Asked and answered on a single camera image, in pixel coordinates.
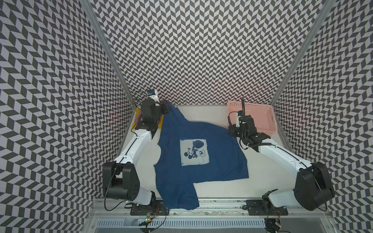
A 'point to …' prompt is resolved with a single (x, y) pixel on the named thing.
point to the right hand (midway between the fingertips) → (231, 128)
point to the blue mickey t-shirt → (192, 153)
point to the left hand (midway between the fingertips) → (166, 100)
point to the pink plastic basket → (263, 116)
